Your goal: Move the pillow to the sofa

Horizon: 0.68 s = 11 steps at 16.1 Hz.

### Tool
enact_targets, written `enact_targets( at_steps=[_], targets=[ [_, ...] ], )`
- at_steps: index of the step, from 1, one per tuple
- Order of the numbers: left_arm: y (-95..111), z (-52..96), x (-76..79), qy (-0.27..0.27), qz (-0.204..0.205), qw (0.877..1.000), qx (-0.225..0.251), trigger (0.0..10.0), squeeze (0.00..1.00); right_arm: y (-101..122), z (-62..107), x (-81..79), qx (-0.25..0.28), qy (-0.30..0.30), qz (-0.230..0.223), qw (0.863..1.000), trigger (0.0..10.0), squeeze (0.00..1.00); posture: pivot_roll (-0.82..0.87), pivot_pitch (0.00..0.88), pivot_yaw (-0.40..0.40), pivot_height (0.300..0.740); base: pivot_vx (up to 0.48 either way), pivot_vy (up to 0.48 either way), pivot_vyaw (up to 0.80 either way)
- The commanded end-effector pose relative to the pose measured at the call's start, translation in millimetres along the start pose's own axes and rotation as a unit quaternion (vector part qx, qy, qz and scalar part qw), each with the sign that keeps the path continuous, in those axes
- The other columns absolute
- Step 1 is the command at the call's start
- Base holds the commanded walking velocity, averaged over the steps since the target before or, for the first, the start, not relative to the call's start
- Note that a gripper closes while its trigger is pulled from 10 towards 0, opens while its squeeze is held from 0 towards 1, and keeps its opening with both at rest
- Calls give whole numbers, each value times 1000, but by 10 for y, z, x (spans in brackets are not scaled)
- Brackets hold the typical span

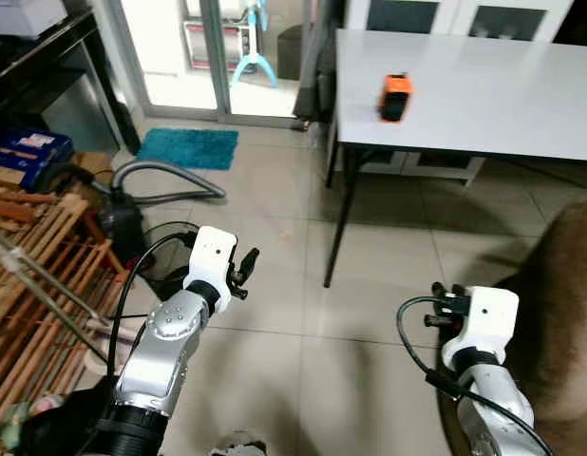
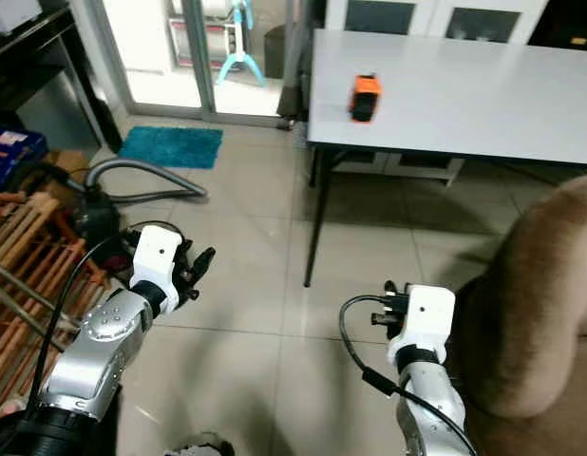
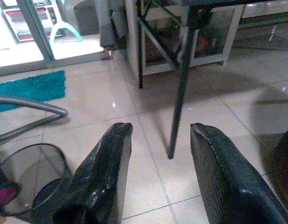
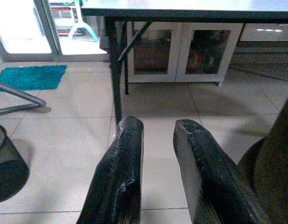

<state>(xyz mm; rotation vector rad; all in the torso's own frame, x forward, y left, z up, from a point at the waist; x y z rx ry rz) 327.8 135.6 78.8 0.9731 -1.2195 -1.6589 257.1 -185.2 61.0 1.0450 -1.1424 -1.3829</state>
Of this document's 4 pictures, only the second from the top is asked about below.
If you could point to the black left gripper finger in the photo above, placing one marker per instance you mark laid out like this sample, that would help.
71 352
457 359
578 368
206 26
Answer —
204 260
185 247

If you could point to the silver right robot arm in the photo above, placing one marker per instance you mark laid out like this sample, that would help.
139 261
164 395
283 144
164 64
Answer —
426 399

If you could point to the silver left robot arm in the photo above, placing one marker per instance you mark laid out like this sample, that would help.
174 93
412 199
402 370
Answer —
104 332

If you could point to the brown sofa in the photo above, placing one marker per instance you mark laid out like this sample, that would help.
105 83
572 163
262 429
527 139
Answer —
531 304

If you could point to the black vacuum cleaner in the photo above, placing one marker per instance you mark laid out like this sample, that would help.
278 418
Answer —
96 217

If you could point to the teal floor mat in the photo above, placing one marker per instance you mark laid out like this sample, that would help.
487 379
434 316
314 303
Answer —
170 147

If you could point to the grey robot foot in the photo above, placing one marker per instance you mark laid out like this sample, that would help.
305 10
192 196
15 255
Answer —
197 446

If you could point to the wooden slatted rack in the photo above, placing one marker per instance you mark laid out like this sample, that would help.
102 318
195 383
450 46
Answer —
18 275

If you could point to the turquoise stand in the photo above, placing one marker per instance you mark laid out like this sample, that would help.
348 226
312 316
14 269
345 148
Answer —
241 59

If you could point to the blue printed box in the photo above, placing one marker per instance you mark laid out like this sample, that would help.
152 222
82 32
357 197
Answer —
13 150

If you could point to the glass sliding door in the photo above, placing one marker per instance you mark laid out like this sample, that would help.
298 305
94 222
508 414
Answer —
151 47

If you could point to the orange and black device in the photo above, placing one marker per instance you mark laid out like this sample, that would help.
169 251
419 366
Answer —
365 95

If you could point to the black bin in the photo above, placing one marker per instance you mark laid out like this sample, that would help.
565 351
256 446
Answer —
274 49

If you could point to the grey table with black legs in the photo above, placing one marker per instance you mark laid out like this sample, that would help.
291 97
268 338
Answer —
464 95

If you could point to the black shelf unit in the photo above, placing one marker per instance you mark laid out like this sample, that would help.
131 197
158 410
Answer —
28 71

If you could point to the grey box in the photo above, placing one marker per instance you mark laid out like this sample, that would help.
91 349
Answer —
10 14

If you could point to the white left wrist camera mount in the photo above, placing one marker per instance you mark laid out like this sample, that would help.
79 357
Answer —
156 256

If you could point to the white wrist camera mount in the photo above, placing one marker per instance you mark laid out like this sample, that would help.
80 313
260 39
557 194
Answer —
425 321
156 256

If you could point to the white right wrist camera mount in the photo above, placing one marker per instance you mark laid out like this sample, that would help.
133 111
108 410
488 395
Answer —
425 321

